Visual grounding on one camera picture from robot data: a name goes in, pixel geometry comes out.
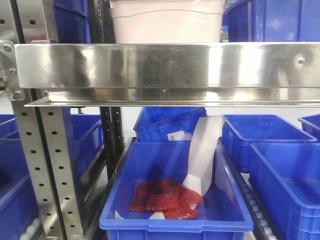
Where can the red bubble bags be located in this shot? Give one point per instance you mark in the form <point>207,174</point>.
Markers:
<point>169,197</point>

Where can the steel shelf front rail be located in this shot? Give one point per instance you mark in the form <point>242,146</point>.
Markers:
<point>213,75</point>

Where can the roller conveyor track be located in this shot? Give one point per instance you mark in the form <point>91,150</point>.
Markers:
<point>262,225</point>

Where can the white plastic storage bin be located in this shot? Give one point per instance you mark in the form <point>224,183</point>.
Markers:
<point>167,21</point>

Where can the far right blue bin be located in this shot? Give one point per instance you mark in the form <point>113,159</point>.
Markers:
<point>311,125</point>

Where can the steel bracket with bolts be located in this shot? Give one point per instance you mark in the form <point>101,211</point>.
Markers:
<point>9,72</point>

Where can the rear right blue bin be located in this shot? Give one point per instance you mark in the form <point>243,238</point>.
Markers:
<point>241,130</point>

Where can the perforated steel upright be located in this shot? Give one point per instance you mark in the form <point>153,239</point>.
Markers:
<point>45,133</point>

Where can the white paper strip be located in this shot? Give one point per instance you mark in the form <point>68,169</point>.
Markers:
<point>189,163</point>

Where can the upper left blue bin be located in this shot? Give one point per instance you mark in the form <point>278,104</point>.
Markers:
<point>72,21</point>

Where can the front centre blue bin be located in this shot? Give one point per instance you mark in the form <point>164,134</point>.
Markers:
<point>223,216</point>

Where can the blue bin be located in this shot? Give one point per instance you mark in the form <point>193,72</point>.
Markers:
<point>241,130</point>
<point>286,178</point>
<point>274,21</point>
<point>223,216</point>
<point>311,125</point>
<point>158,124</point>
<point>87,132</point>
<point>18,205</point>
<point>72,21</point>

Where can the left rear blue bin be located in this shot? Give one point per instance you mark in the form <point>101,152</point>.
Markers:
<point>87,132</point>

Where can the upper right blue bin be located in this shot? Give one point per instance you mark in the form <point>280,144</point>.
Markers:
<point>274,21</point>

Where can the black perforated upright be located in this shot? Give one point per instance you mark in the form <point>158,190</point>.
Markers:
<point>102,31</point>

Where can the rear centre blue bin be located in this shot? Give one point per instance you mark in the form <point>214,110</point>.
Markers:
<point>158,124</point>

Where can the front right blue bin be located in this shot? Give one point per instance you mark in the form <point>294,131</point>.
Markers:
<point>286,178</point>

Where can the left front blue bin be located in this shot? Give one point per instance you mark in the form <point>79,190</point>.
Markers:
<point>18,205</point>

